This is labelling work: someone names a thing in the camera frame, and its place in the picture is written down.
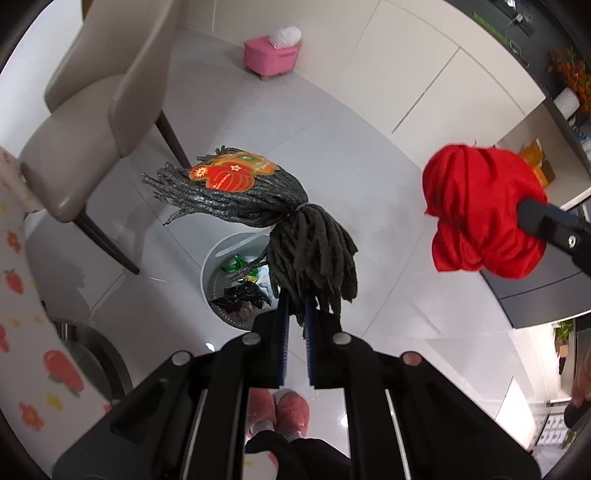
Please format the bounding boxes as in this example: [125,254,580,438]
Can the red cloth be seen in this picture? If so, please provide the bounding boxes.
[422,143,549,280]

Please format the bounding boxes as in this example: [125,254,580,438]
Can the green wrapper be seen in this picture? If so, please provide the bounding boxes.
[221,254,271,283]

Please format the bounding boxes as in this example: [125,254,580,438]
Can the grey table base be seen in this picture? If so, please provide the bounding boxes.
[50,318,134,403]

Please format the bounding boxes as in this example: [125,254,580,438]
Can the grey-brown dining chair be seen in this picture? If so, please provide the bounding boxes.
[19,0,192,275]

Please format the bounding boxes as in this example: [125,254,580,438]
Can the white round trash bin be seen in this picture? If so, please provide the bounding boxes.
[201,233,283,332]

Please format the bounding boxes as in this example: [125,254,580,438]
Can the orange flower bunch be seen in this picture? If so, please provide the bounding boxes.
[547,46,591,109]

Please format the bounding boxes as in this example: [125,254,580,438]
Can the pink stool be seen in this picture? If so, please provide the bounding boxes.
[244,34,303,84]

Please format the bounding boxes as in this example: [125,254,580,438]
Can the pink fuzzy slipper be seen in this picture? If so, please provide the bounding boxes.
[274,390,311,437]
[249,389,278,439]

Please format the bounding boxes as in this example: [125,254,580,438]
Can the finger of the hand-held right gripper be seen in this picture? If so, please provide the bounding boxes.
[516,198,591,278]

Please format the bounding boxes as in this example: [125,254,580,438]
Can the orange cardboard box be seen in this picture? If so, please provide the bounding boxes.
[519,138,557,186]

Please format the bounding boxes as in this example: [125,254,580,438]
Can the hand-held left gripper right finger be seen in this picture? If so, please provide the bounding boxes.
[302,295,541,480]

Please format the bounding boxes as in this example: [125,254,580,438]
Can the white cabinet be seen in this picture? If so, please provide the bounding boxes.
[295,0,548,178]

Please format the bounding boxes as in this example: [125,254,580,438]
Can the strawberry flower print tablecloth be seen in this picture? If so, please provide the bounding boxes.
[0,147,116,467]

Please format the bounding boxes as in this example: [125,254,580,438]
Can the black plastic bag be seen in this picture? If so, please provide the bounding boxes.
[211,282,273,319]

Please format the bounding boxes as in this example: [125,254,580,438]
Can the dark grey mop head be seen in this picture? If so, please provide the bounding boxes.
[142,145,360,328]

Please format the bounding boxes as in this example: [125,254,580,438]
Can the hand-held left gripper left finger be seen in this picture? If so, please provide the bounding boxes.
[53,294,291,480]

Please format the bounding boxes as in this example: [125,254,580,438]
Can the person's black pants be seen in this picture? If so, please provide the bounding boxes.
[245,429,352,480]

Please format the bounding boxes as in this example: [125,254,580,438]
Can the white fluffy item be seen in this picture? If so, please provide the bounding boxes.
[269,25,303,48]

